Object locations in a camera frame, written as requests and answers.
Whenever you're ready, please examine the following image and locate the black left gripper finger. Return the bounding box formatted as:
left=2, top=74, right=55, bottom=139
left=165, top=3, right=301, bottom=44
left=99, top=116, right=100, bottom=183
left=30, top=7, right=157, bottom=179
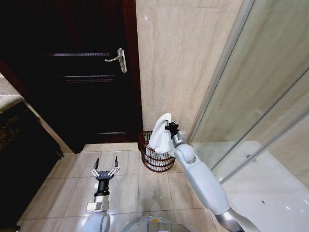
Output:
left=108, top=156, right=120, bottom=178
left=90, top=158, right=101, bottom=179

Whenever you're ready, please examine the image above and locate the white used towel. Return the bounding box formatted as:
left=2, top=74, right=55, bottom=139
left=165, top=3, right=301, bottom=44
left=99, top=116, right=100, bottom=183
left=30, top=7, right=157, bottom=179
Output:
left=148, top=112, right=176, bottom=156

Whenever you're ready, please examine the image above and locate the white robot front shell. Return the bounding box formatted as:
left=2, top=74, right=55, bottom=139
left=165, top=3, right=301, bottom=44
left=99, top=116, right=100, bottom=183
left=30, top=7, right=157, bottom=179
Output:
left=117, top=214, right=195, bottom=232

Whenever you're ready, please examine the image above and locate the dark vanity cabinet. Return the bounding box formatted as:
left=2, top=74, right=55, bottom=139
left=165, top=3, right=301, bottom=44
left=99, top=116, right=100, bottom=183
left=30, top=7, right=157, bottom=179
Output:
left=0, top=95, right=65, bottom=232

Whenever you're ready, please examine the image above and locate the glass shower screen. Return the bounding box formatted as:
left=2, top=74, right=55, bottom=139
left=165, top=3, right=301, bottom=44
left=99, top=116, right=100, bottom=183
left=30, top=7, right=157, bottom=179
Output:
left=187, top=0, right=309, bottom=186

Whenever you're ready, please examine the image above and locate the dark wooden door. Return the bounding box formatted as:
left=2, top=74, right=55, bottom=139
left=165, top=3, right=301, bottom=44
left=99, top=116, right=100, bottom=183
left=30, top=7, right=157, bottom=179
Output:
left=0, top=0, right=136, bottom=155

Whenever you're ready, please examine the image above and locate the white shower tray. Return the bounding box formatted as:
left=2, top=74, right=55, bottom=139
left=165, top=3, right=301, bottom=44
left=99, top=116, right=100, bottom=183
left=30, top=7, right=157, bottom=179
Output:
left=193, top=141, right=309, bottom=232

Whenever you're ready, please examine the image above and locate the pale marble countertop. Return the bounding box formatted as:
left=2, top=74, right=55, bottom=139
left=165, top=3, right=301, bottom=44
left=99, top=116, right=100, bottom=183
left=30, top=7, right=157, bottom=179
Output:
left=0, top=72, right=25, bottom=114

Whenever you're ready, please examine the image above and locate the dark red wire hamper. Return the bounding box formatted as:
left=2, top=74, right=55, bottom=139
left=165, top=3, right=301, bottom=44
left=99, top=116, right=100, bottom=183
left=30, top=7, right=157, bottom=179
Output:
left=138, top=130, right=176, bottom=173

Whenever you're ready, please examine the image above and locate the dark red door frame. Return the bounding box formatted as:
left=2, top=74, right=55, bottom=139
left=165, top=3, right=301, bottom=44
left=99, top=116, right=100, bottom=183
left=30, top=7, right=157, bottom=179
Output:
left=122, top=0, right=144, bottom=145

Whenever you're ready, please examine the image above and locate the silver door handle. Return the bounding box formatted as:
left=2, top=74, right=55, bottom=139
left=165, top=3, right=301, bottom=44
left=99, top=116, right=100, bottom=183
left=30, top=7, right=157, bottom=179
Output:
left=104, top=48, right=128, bottom=73

